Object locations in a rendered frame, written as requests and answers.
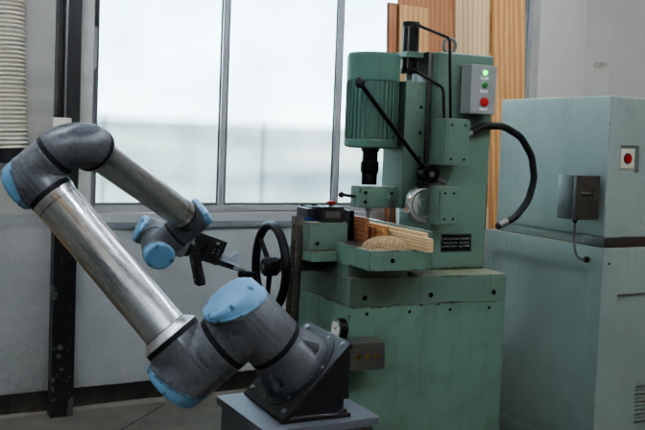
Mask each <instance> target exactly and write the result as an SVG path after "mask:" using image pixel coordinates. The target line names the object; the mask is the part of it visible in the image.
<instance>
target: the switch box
mask: <svg viewBox="0 0 645 430"><path fill-rule="evenodd" d="M483 70H487V71H488V75H487V76H484V75H483ZM496 75H497V66H490V65H479V64H468V65H463V68H462V89H461V109H460V113H461V114H477V115H494V114H495V95H496ZM481 77H489V79H488V80H481ZM482 82H487V83H488V87H487V88H482V86H481V84H482ZM480 89H485V90H487V91H488V93H487V92H480ZM484 97H486V98H488V100H489V104H488V105H487V106H486V107H483V106H481V103H480V101H481V99H482V98H484ZM479 108H487V110H479Z"/></svg>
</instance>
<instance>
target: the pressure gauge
mask: <svg viewBox="0 0 645 430"><path fill-rule="evenodd" d="M336 326H337V327H336ZM335 327H336V329H335ZM331 333H333V334H335V335H337V336H339V337H341V338H343V339H345V340H346V336H347V334H348V324H347V321H346V319H345V318H334V319H333V320H332V322H331Z"/></svg>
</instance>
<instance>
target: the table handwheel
mask: <svg viewBox="0 0 645 430"><path fill-rule="evenodd" d="M268 230H272V231H273V232H274V234H275V237H276V239H277V242H278V245H279V249H280V256H281V257H279V258H277V257H270V256H269V253H268V251H267V248H266V245H265V242H264V237H265V235H266V233H267V231H268ZM261 249H262V251H263V254H264V257H263V259H262V260H261V263H260V255H261ZM301 261H302V262H301V263H302V264H301V271H302V272H307V271H321V270H322V269H323V263H322V262H309V261H306V260H301ZM260 270H261V274H263V275H264V276H266V277H267V279H266V290H267V292H268V293H269V294H270V293H271V284H272V277H273V276H274V275H278V274H279V272H281V280H280V287H279V291H278V295H277V297H276V301H277V302H278V304H279V305H280V306H281V307H282V305H283V304H284V302H285V300H286V298H287V295H288V291H289V285H290V276H291V261H290V253H289V247H288V243H287V239H286V236H285V234H284V231H283V230H282V228H281V227H280V225H279V224H278V223H276V222H274V221H267V222H265V223H264V224H263V225H262V226H261V227H260V228H259V230H258V231H257V233H256V236H255V239H254V243H253V248H252V257H251V271H252V272H255V276H254V277H253V278H252V279H254V280H255V281H256V282H257V283H258V284H259V285H261V286H262V282H261V274H260Z"/></svg>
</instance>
